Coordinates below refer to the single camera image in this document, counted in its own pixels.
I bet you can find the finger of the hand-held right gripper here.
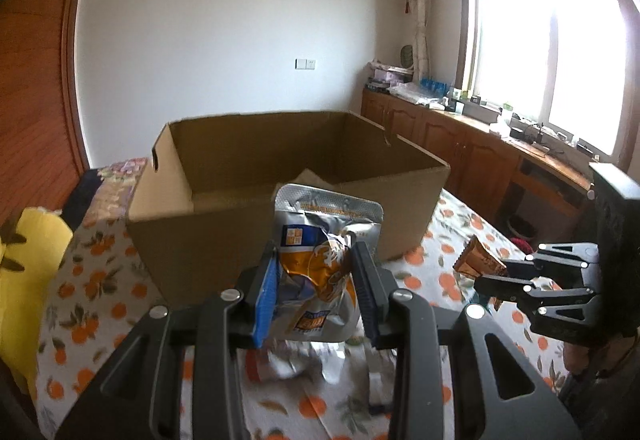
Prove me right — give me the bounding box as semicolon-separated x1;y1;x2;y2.
501;243;599;279
472;275;599;322

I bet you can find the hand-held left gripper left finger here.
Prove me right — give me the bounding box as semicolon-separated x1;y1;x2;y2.
55;243;279;440

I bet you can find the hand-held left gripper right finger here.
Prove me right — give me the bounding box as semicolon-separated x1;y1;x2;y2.
349;243;584;440

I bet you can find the brown snack packet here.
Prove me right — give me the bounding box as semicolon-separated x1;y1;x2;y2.
452;236;509;312

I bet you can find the silver orange snack packet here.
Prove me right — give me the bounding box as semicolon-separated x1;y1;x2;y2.
272;183;385;344

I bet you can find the brown cardboard box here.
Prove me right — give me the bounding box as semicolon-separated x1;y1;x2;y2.
125;110;451;307

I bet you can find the person's right hand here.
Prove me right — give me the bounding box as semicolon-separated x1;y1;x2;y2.
562;337;602;377

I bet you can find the dark waste bin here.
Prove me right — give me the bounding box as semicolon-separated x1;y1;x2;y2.
502;215;539;242

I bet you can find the silver foil snack packet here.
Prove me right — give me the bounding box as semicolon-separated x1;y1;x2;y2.
247;339;327;382

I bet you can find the wooden counter cabinet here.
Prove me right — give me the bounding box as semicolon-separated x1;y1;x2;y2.
360;88;602;252

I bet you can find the floral blanket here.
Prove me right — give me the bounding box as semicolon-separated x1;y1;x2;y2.
81;157;152;222

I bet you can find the wooden framed window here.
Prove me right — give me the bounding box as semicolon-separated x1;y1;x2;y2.
454;0;640;171

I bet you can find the dark blue blanket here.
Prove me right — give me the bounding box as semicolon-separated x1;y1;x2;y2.
62;167;109;232

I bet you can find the pink storage box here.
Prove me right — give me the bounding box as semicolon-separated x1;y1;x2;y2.
369;65;409;87

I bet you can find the yellow plush pillow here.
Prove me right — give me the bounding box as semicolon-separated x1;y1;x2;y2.
0;207;74;402

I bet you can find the patterned curtain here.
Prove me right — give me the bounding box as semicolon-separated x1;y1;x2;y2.
399;0;434;84

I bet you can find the wooden slatted wardrobe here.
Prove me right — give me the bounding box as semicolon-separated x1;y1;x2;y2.
0;0;102;223

